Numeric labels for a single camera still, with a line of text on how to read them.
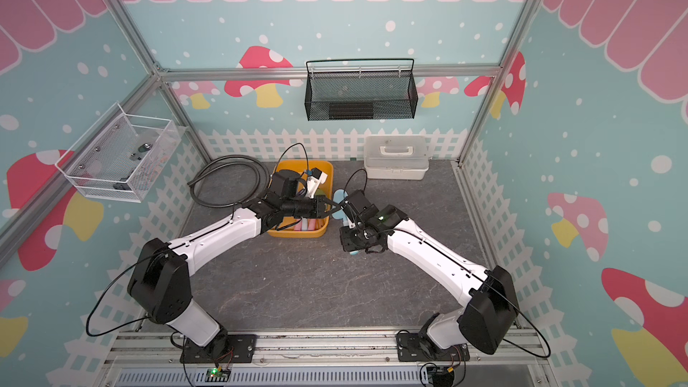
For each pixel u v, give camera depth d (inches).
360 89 37.1
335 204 31.6
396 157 42.4
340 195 31.4
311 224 38.0
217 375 28.6
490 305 15.6
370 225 21.0
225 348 27.7
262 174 45.8
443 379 28.7
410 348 29.0
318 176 30.1
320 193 30.1
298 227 30.5
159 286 17.6
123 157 30.6
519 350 17.7
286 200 26.9
